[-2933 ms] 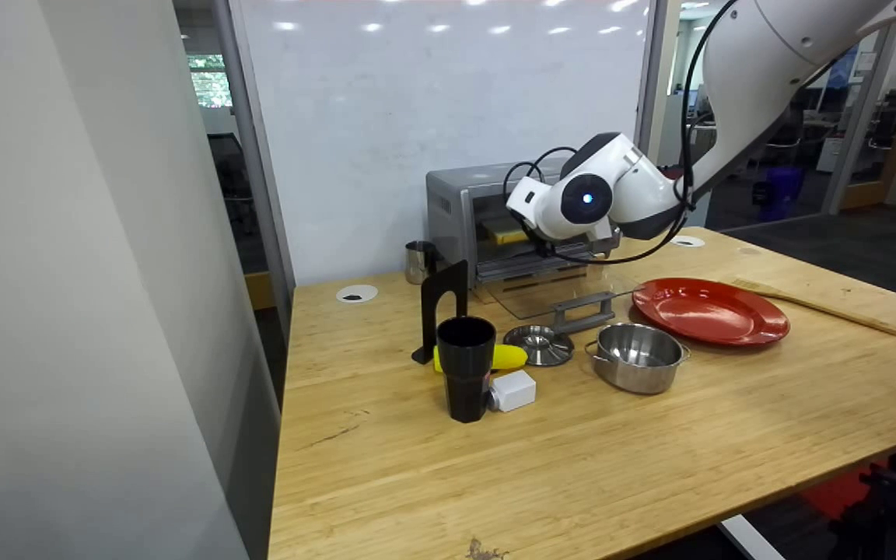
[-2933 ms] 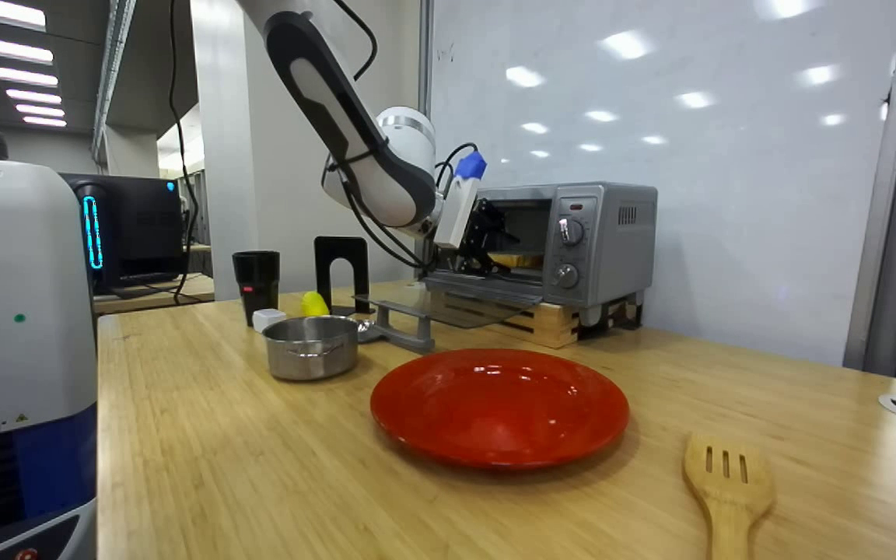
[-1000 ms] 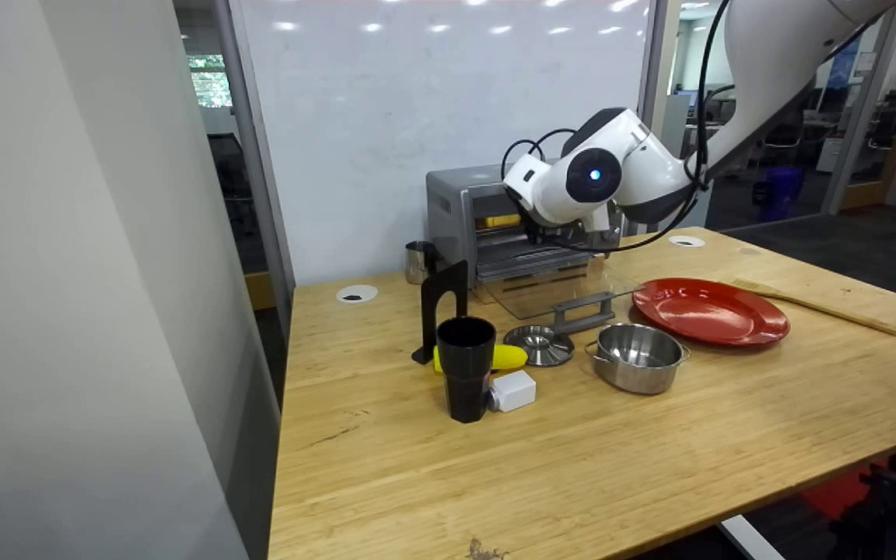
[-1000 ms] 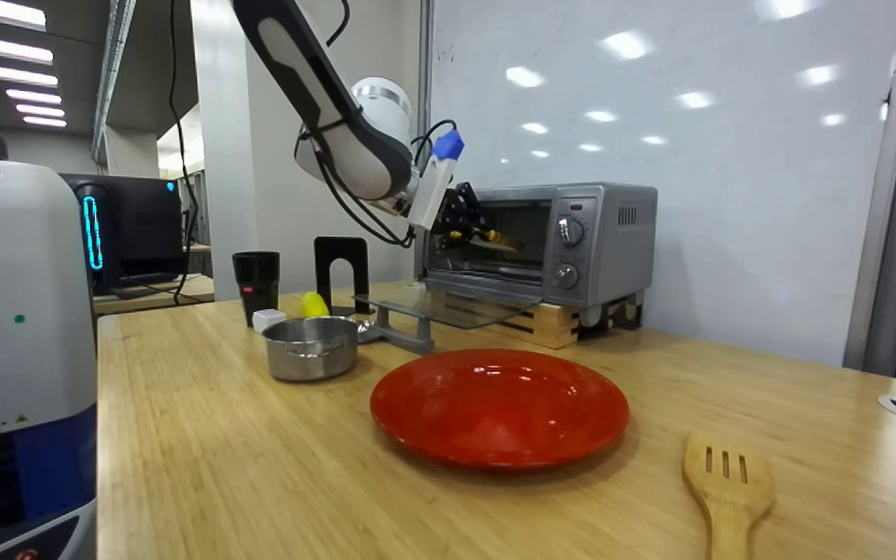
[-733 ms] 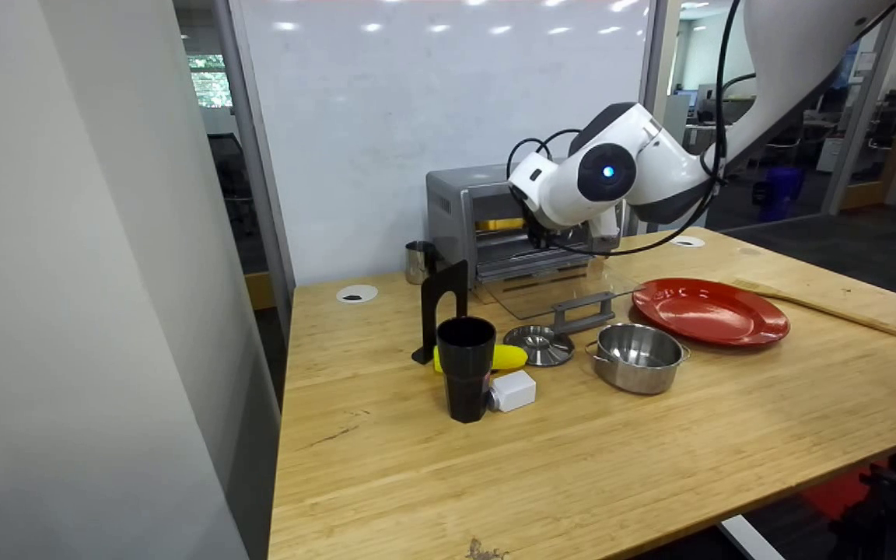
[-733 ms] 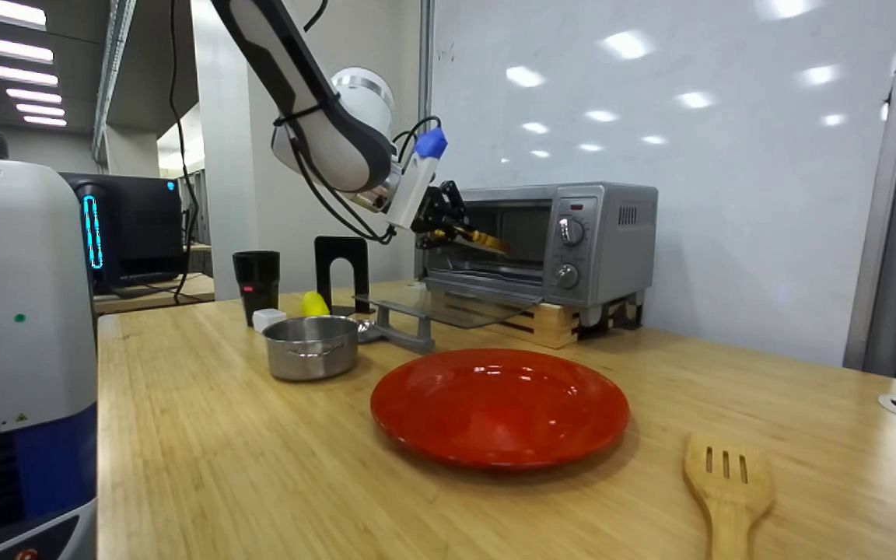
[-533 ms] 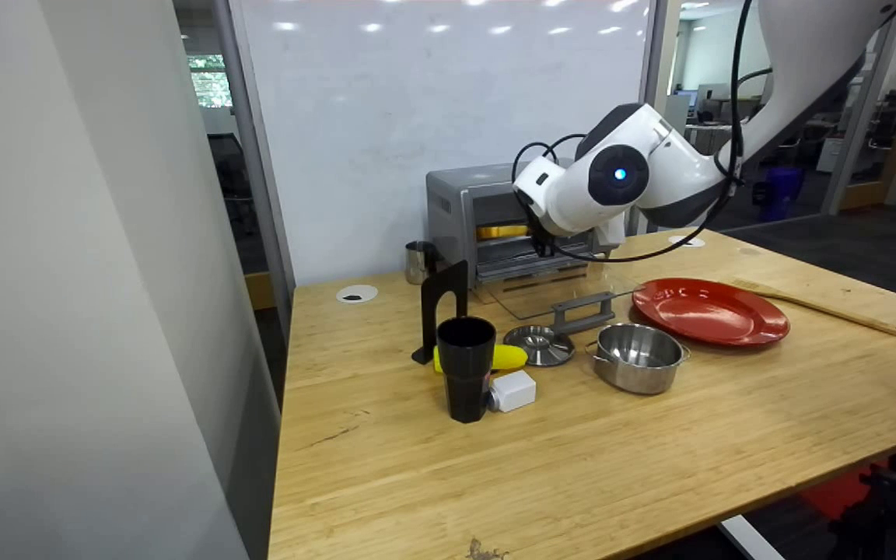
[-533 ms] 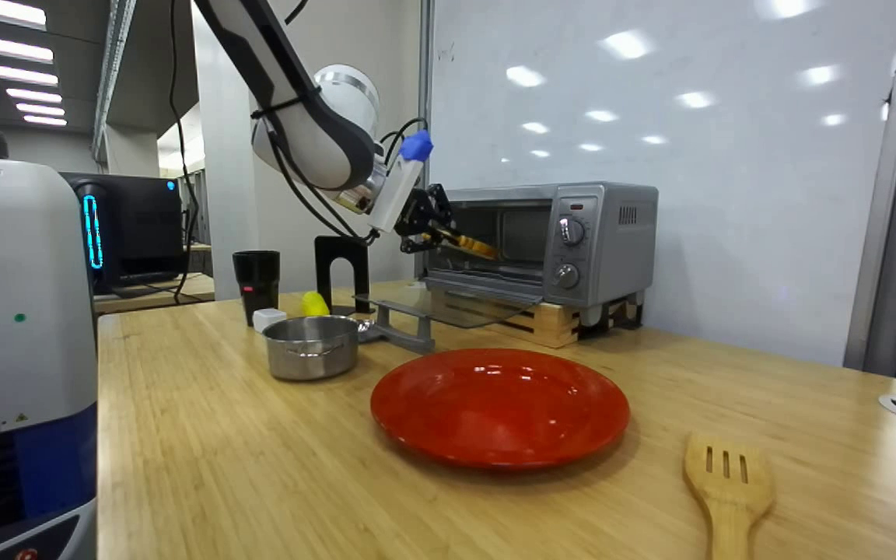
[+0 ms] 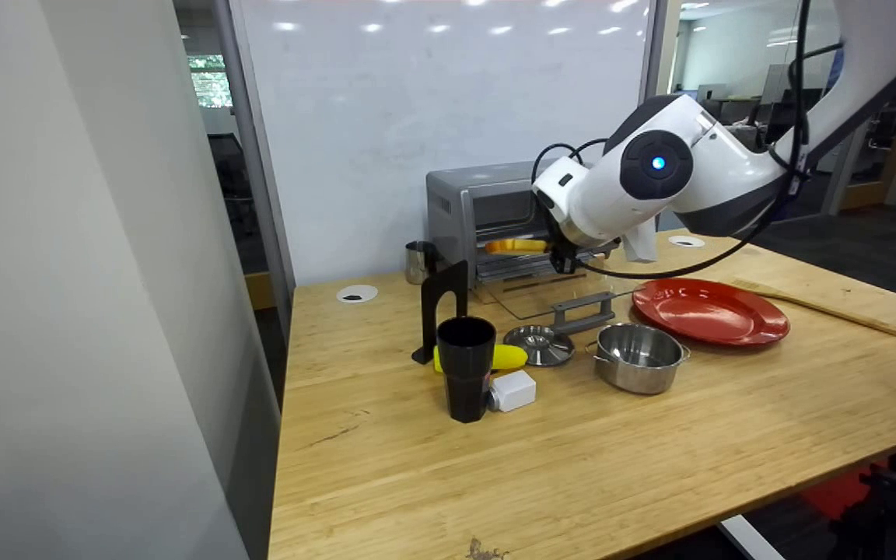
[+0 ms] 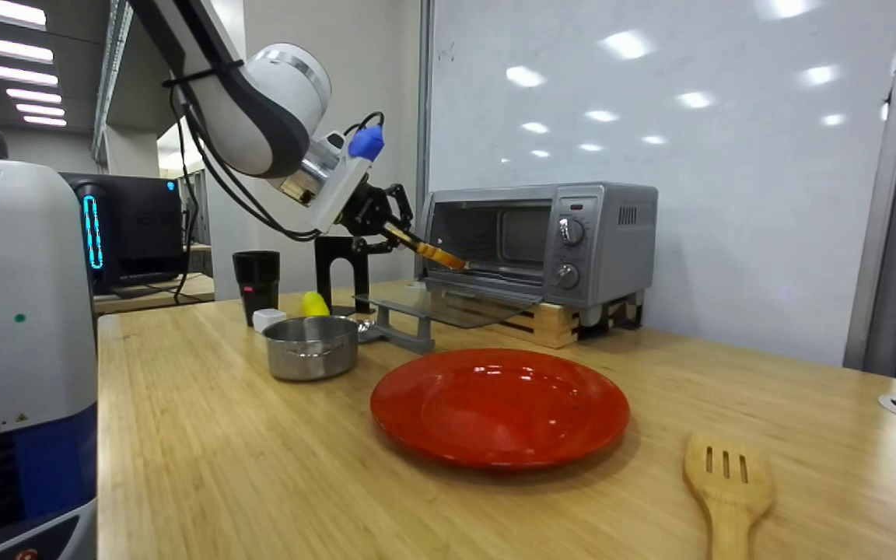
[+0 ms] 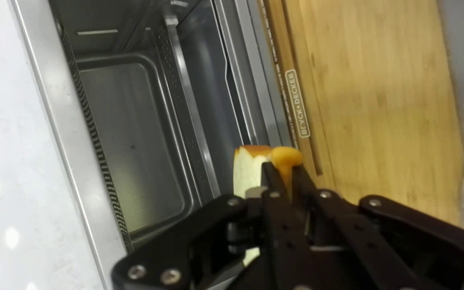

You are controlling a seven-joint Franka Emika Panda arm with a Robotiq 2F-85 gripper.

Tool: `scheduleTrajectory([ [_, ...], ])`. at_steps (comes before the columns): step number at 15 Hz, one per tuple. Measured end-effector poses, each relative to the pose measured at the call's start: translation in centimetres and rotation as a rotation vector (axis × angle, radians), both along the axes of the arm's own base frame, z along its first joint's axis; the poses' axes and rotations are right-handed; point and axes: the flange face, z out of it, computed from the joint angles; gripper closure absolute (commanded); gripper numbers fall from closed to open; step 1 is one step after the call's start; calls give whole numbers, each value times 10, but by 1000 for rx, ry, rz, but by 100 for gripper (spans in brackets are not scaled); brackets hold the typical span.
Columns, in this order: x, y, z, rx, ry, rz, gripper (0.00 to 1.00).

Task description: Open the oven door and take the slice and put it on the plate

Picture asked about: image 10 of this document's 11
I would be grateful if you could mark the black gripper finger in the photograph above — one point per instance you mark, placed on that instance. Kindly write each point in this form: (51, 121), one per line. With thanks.
(387, 243)
(402, 206)

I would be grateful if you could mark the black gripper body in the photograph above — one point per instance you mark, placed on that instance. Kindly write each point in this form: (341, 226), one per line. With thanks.
(367, 212)

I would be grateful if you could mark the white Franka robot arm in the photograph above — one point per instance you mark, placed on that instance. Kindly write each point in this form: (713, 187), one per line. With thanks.
(249, 102)

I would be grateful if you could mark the red plate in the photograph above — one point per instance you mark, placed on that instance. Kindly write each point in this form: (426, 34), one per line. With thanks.
(498, 407)

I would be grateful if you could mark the silver toaster oven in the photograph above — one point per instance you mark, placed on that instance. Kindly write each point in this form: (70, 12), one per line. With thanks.
(615, 248)

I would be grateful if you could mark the steel pot lid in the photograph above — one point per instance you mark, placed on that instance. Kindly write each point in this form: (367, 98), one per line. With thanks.
(364, 329)

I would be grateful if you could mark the yellow toy corn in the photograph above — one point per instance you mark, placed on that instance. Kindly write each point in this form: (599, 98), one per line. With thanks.
(313, 305)

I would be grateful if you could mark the black plastic cup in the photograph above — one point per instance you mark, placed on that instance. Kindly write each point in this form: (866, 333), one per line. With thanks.
(255, 273)

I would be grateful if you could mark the small steel pot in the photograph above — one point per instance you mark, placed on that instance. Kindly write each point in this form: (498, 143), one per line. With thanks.
(309, 359)

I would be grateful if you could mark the small white block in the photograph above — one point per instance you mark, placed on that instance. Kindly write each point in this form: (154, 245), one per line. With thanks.
(269, 319)

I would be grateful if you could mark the wooden pallet stand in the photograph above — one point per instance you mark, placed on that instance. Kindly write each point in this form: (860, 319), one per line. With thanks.
(556, 323)

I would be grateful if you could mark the wooden side desk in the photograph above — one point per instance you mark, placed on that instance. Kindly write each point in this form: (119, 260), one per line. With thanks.
(157, 295)

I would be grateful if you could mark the black computer with blue light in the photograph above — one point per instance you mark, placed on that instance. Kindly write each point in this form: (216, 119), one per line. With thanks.
(138, 228)

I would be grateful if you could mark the white glass whiteboard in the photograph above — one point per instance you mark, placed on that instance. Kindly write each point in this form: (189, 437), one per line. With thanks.
(759, 206)

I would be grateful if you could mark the white and blue device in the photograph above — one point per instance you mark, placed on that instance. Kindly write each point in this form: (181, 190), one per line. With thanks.
(13, 311)

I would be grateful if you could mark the wooden slotted spatula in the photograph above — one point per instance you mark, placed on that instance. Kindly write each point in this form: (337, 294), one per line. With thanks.
(728, 499)

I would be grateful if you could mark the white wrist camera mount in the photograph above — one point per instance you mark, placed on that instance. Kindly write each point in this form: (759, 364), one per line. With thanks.
(341, 190)

